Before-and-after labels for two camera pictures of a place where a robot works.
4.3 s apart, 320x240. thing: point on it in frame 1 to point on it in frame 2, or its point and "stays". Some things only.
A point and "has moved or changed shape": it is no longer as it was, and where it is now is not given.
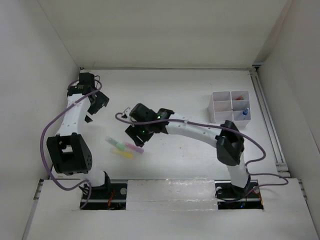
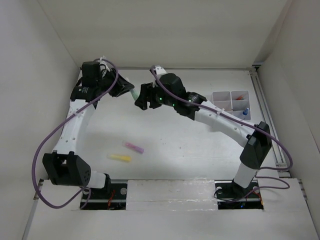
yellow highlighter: [122, 153] has moved or changed shape
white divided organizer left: [220, 107] stays
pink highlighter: [140, 150] stays
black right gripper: [133, 130] to [144, 97]
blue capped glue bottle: [245, 112] stays
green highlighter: [119, 145] to [134, 93]
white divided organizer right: [240, 101] stays
